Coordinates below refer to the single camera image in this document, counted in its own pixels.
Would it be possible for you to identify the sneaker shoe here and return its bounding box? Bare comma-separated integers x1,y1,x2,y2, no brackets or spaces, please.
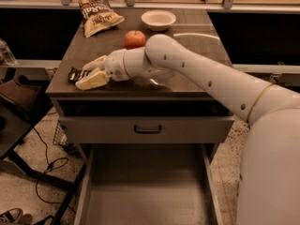
0,208,23,223

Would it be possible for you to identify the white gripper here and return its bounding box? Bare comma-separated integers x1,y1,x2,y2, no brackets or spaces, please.
75,49,130,90

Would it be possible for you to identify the dark side table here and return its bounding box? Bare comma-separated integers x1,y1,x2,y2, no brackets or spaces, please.
0,75,72,190

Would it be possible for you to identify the wire mesh basket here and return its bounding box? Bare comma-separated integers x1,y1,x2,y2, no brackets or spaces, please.
52,123,68,146

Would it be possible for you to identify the grey drawer cabinet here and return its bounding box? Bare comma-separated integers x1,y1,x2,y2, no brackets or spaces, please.
45,7,246,145

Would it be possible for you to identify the brown chip bag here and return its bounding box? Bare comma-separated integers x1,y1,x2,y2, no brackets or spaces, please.
78,0,125,38

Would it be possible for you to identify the white paper bowl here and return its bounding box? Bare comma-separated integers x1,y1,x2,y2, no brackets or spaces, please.
141,10,176,32

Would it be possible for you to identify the black floor cable left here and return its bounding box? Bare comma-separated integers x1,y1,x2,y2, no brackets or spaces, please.
32,127,77,215

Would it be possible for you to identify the red apple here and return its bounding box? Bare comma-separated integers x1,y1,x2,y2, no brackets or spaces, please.
124,30,146,50

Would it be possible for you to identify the clear plastic bottle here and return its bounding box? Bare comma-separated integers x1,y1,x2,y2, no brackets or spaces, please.
0,38,18,66

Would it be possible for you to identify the dark rxbar chocolate bar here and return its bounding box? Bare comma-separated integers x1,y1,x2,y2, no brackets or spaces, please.
67,67,91,83

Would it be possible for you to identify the closed top drawer black handle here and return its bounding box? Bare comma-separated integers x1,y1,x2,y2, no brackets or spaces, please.
59,116,234,143

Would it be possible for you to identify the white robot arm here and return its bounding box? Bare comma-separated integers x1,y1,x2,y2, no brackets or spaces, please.
76,34,300,225

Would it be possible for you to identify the open middle drawer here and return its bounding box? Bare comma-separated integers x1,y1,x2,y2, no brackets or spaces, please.
74,144,224,225

